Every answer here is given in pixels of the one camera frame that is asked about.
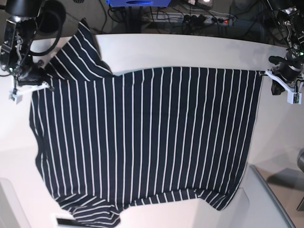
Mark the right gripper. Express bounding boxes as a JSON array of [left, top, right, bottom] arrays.
[[13, 63, 48, 87]]

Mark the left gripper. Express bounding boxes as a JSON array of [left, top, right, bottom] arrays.
[[268, 56, 303, 95]]

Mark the navy white striped t-shirt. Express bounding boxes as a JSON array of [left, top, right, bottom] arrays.
[[29, 19, 262, 228]]

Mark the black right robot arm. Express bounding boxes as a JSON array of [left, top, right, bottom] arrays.
[[0, 0, 66, 86]]

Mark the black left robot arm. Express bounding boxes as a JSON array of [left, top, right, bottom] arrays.
[[263, 0, 304, 99]]

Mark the black round stand base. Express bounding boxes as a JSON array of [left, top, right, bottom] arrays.
[[36, 0, 66, 35]]

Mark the blue box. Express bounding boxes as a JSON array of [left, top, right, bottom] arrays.
[[105, 0, 171, 7]]

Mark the white power strip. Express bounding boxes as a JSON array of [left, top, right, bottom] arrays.
[[142, 11, 236, 27]]

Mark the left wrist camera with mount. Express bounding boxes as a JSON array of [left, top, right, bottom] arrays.
[[261, 69, 304, 105]]

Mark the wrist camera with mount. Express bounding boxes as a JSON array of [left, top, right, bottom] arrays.
[[261, 69, 304, 105], [9, 81, 55, 105]]

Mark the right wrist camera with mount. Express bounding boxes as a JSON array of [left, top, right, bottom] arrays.
[[9, 81, 55, 105]]

